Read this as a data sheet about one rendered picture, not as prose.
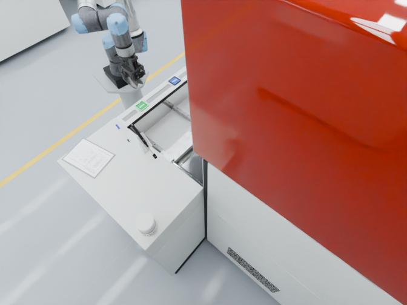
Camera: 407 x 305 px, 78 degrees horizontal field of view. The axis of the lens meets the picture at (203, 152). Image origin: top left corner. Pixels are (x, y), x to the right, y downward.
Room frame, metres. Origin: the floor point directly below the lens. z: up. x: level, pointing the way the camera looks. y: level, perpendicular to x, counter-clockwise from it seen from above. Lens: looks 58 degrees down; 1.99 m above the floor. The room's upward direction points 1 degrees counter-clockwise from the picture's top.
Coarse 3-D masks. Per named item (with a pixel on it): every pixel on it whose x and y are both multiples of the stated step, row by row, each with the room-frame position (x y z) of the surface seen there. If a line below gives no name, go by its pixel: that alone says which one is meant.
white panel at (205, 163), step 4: (204, 160) 0.45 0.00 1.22; (204, 164) 0.45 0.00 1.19; (204, 168) 0.45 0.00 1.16; (204, 172) 0.45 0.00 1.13; (204, 176) 0.45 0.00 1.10; (204, 180) 0.45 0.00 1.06; (204, 184) 0.45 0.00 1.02; (204, 188) 0.45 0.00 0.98; (204, 192) 0.45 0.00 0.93; (204, 196) 0.45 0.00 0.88; (204, 200) 0.45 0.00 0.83
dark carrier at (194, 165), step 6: (192, 156) 0.66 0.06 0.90; (198, 156) 0.66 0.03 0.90; (186, 162) 0.63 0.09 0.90; (192, 162) 0.63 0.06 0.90; (198, 162) 0.63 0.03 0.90; (186, 168) 0.59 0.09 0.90; (192, 168) 0.59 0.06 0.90; (198, 168) 0.59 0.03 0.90; (192, 174) 0.56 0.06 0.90; (198, 174) 0.56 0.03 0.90
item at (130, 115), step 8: (184, 72) 1.23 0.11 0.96; (184, 80) 1.15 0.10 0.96; (160, 88) 1.09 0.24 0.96; (168, 88) 1.09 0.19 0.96; (144, 96) 1.03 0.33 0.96; (152, 96) 1.03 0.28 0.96; (160, 96) 1.03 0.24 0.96; (136, 104) 0.97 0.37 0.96; (152, 104) 0.97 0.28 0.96; (128, 112) 0.92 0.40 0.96; (136, 112) 0.92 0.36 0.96; (144, 112) 0.91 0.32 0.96; (120, 120) 0.86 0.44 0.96; (128, 120) 0.86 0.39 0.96
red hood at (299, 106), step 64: (192, 0) 0.47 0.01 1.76; (256, 0) 0.38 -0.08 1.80; (320, 0) 0.34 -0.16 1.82; (384, 0) 0.33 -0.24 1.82; (192, 64) 0.47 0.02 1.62; (256, 64) 0.37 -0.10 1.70; (320, 64) 0.30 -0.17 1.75; (384, 64) 0.25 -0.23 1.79; (192, 128) 0.48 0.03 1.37; (256, 128) 0.35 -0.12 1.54; (320, 128) 0.27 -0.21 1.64; (384, 128) 0.22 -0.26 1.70; (256, 192) 0.31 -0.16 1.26; (320, 192) 0.22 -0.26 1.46; (384, 192) 0.17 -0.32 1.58; (384, 256) 0.10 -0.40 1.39
